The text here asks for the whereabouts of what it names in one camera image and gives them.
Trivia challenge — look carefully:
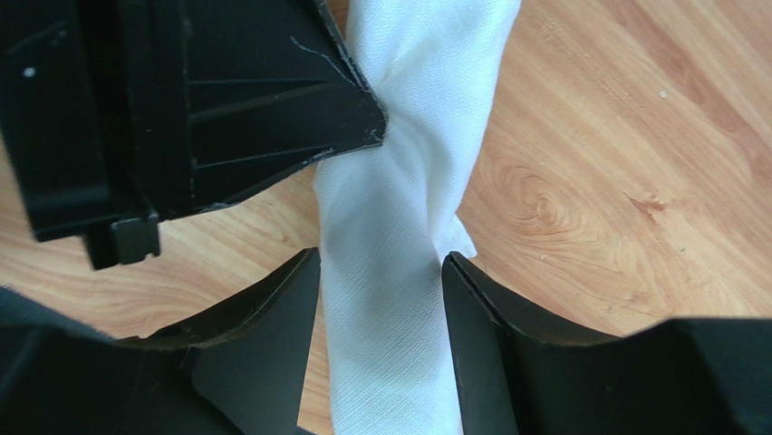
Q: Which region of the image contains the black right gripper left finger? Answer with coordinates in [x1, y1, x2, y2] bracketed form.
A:
[120, 247, 320, 434]

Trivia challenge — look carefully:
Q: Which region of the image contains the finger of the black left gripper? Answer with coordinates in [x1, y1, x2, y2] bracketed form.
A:
[184, 1, 387, 208]

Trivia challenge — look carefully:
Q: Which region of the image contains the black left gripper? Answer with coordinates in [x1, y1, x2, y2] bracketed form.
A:
[1, 1, 191, 269]

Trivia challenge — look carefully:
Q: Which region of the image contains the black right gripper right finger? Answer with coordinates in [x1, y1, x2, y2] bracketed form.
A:
[442, 252, 771, 434]

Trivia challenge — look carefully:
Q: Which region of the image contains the white cloth napkin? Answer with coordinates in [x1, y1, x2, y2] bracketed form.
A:
[314, 1, 520, 434]

